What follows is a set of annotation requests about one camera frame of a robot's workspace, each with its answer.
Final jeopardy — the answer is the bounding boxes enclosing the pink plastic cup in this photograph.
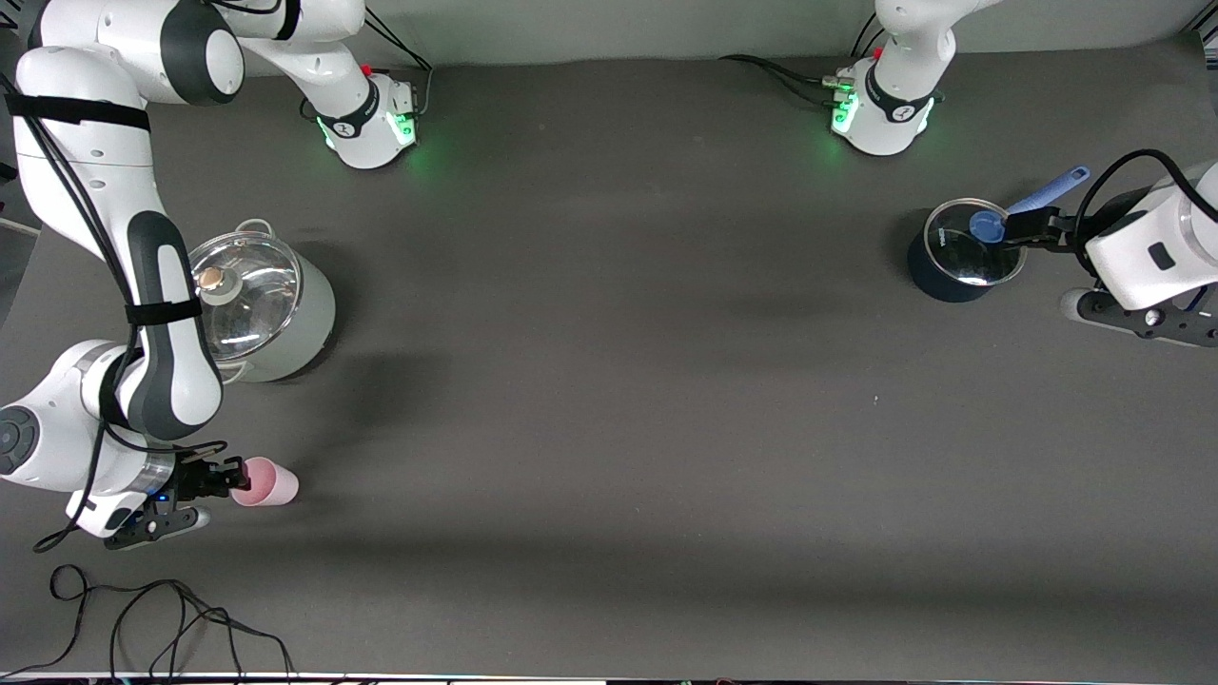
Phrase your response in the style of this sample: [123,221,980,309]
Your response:
[231,457,300,507]

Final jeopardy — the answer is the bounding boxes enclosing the glass lid with blue knob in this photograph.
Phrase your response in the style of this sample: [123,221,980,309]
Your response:
[925,198,1029,286]

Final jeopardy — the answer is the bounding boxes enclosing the dark blue saucepan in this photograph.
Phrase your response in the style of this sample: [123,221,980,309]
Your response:
[907,166,1092,303]

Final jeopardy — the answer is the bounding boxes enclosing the pale grey cooking pot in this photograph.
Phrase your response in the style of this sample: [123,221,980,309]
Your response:
[187,219,336,384]

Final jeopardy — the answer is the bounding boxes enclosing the glass lid with metal knob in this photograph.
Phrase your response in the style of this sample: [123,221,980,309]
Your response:
[187,231,304,363]

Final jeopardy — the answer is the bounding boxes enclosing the dark grey table mat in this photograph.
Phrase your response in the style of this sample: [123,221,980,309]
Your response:
[0,33,1218,681]

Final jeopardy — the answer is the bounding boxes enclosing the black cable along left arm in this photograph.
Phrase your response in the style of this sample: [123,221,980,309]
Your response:
[1073,148,1218,286]

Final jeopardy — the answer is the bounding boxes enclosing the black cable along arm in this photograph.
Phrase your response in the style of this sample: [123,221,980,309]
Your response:
[1073,148,1218,286]
[0,71,229,555]

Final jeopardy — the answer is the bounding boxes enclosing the loose thin black cable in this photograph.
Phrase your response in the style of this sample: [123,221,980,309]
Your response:
[0,564,297,682]

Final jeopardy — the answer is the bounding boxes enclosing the black cable along right arm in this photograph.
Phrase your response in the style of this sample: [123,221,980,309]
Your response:
[0,71,229,555]

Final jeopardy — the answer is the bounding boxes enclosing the black left arm base cable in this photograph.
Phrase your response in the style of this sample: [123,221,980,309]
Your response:
[718,10,888,108]

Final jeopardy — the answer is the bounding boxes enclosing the black arm base cable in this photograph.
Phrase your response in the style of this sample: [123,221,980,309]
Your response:
[350,10,435,121]
[718,10,888,108]

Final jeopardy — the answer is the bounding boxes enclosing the black right arm base cable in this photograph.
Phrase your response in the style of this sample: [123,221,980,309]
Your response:
[350,10,435,121]

